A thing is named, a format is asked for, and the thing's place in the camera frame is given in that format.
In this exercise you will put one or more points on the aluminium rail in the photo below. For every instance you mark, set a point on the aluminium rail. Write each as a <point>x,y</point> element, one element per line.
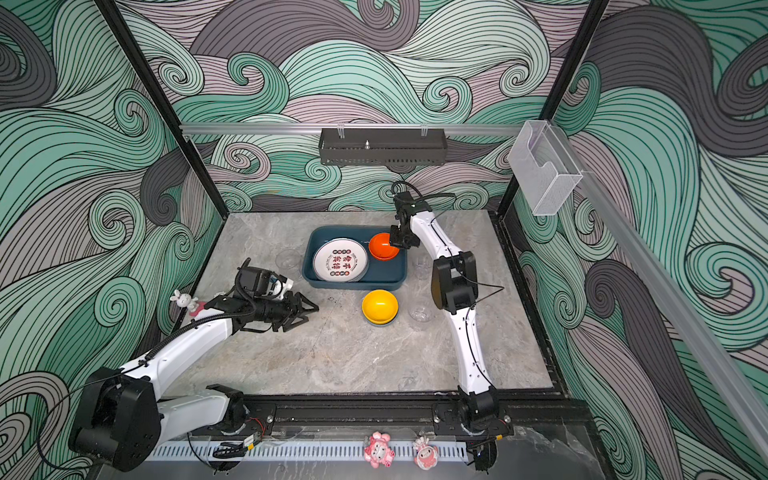
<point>611,194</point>
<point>268,128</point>

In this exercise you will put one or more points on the aluminium rail back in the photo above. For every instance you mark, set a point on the aluminium rail back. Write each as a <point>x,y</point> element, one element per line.
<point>268,128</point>

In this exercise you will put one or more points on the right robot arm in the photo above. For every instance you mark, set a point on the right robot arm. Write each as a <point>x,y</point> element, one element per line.
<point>455,291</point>

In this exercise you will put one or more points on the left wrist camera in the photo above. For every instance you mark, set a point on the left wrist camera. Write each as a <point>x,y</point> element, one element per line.
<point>279,286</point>

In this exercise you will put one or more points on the orange top bowl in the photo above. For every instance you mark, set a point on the orange top bowl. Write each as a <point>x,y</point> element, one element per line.
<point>381,249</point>

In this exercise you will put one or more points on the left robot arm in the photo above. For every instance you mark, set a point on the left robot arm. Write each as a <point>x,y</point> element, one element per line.
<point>123,414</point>

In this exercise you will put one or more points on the white rabbit figurine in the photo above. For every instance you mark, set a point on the white rabbit figurine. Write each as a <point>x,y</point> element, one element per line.
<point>187,302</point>

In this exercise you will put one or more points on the yellow bowl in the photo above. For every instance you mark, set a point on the yellow bowl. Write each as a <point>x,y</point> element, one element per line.
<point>380,306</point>

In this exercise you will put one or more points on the aluminium rail right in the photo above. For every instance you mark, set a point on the aluminium rail right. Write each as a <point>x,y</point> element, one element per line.
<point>611,194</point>

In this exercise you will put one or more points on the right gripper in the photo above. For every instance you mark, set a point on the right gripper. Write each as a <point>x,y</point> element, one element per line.
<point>396,241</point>

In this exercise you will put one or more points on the white slotted cable duct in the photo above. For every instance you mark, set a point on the white slotted cable duct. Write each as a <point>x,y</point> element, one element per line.
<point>305,451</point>

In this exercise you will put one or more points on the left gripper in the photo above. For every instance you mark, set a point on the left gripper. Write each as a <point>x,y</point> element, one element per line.
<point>292,310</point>

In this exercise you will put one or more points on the pink white doll toy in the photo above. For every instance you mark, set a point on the pink white doll toy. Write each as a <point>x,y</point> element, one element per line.
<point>426,455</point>

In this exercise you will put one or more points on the teal plastic bin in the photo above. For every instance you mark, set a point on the teal plastic bin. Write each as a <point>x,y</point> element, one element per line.
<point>387,275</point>

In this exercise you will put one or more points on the clear glass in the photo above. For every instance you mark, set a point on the clear glass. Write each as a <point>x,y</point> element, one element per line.
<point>420,266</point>
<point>289,260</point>
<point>420,317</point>

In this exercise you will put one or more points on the clear acrylic wall holder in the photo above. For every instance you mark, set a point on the clear acrylic wall holder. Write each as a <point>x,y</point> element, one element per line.
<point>545,165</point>

